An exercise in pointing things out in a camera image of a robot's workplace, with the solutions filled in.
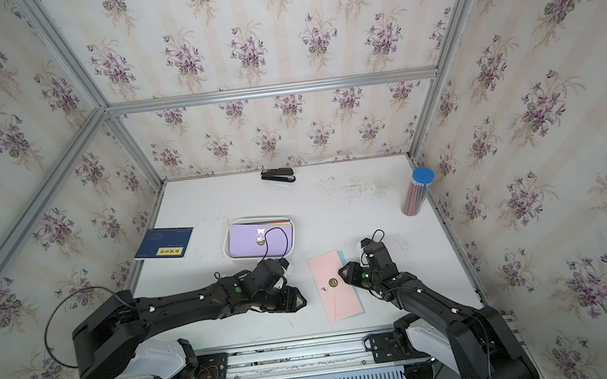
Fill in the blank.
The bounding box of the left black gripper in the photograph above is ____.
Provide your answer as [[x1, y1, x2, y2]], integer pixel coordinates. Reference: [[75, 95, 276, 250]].
[[252, 285, 313, 320]]

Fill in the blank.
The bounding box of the pink envelope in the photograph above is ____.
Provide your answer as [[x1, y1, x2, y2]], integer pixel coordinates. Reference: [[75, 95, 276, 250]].
[[307, 251, 364, 325]]

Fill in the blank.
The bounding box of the white rectangular storage tray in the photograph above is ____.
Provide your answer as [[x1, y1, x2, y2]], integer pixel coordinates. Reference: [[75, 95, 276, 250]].
[[220, 212, 299, 265]]

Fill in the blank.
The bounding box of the light blue envelope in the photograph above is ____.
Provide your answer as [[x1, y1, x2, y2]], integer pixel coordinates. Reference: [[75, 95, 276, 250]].
[[337, 250, 346, 265]]

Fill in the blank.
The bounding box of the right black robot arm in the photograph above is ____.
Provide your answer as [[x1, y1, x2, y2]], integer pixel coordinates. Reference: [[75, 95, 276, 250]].
[[338, 238, 541, 379]]

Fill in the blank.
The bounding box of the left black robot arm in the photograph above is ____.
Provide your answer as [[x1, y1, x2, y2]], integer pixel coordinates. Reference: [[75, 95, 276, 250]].
[[72, 259, 308, 379]]

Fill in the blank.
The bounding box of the blue-lidded pencil tube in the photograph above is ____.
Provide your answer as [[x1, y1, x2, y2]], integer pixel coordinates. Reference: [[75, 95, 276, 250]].
[[402, 167, 435, 216]]

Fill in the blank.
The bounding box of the dark blue booklet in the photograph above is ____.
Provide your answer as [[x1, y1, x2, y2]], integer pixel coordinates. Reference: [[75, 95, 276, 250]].
[[134, 227, 193, 261]]

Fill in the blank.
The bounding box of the black stapler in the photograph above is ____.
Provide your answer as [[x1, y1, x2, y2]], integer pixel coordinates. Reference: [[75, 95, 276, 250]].
[[260, 167, 296, 183]]

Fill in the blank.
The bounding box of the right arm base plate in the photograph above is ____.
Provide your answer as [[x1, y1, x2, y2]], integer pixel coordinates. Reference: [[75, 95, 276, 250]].
[[363, 331, 430, 364]]

